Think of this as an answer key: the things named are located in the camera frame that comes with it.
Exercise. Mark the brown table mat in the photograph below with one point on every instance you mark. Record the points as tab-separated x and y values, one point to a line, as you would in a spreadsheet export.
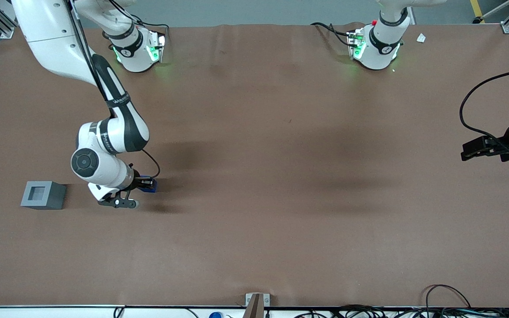
254	185

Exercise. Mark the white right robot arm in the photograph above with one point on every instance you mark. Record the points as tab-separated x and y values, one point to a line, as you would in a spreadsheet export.
51	44

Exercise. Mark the small white paper scrap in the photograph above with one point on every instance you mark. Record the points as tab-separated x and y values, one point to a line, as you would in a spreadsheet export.
421	38

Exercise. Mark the white table edge rail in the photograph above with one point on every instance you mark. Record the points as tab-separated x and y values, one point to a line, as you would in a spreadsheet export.
60	312

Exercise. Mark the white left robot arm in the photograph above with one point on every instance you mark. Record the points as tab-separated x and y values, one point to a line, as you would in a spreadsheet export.
378	48

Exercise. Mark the brown upright post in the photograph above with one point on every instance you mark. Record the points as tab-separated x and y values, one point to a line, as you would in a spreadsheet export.
255	309

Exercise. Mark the gray square base block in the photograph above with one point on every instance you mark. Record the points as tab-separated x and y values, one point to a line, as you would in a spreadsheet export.
58	196

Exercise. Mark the blue round cap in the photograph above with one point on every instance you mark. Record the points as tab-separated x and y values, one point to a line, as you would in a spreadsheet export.
215	315

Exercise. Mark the blue plastic part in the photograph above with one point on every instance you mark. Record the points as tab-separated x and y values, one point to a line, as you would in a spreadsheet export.
153	186

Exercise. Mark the grey metal edge bracket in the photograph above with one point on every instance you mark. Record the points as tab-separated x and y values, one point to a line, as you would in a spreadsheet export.
249	299

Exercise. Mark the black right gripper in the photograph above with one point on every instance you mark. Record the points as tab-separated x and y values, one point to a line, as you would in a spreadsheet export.
138	182

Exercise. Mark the metal stand leg black foot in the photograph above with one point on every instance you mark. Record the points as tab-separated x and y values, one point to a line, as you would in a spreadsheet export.
478	20

